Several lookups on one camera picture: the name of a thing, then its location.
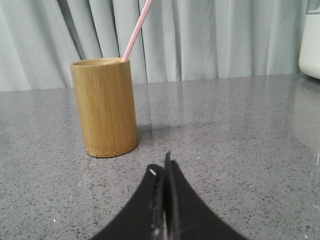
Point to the bamboo wooden cup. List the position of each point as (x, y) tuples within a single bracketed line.
[(105, 100)]

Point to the white appliance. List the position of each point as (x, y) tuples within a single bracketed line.
[(309, 57)]

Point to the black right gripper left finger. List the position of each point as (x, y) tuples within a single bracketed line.
[(142, 218)]

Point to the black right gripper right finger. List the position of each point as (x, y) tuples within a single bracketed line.
[(187, 215)]

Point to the grey-white curtain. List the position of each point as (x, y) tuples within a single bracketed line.
[(181, 40)]

